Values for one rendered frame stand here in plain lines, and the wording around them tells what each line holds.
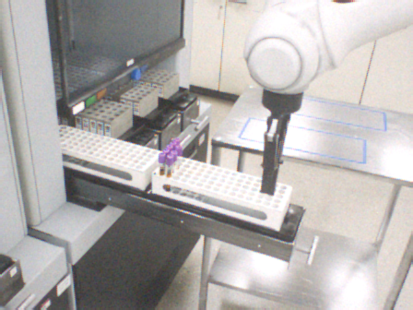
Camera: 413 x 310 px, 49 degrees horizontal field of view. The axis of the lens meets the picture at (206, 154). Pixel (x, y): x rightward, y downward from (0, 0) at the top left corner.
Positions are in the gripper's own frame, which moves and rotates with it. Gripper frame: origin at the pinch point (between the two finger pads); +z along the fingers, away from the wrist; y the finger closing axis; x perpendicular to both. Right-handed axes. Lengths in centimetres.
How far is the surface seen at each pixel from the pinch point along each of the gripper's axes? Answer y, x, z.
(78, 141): -0.5, -48.0, 4.0
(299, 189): -137, -8, 91
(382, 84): -229, 22, 54
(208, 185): 3.0, -12.2, 3.8
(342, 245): -64, 20, 63
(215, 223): 6.9, -8.8, 10.2
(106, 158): 3.5, -37.5, 3.7
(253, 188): -0.7, -3.2, 4.0
